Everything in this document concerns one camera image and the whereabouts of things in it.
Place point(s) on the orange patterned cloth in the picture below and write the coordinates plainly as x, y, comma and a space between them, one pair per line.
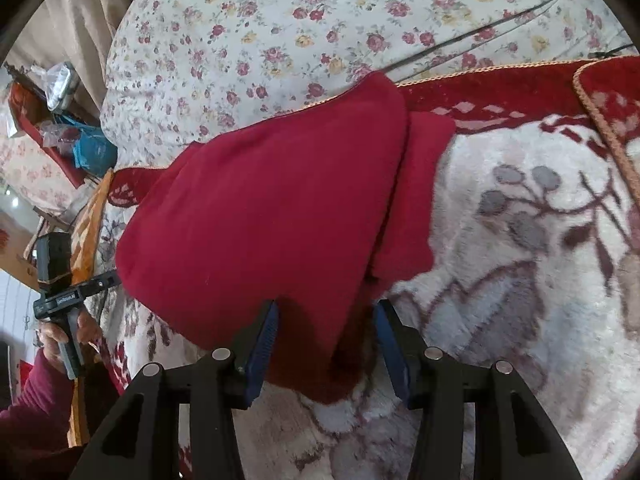
85, 239

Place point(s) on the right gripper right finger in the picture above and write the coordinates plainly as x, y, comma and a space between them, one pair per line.
402, 348

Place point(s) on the silver foil package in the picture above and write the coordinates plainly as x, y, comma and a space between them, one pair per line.
60, 83

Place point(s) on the beige curtain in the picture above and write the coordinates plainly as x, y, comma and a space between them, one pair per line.
76, 31

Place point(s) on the person's left forearm red sleeve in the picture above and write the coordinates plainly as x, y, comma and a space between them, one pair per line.
34, 428

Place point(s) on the blue plastic bag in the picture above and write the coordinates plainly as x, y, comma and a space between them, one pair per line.
92, 151

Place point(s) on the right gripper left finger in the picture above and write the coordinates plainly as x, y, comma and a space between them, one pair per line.
252, 348

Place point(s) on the dark red knit garment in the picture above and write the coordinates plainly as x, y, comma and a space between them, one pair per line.
319, 210

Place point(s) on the white floral duvet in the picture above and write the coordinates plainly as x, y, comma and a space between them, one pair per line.
181, 71

